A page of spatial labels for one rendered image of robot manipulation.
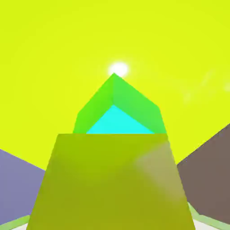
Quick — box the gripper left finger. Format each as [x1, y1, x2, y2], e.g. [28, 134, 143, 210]
[0, 214, 31, 230]

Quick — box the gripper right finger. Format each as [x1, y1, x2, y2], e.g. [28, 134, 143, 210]
[187, 202, 230, 230]

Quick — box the large yellow box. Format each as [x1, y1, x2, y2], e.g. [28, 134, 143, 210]
[0, 0, 230, 172]

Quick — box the small yellow cube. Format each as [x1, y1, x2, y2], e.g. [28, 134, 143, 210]
[26, 133, 196, 230]

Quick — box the small cyan cube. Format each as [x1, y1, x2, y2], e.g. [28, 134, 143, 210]
[72, 72, 168, 135]

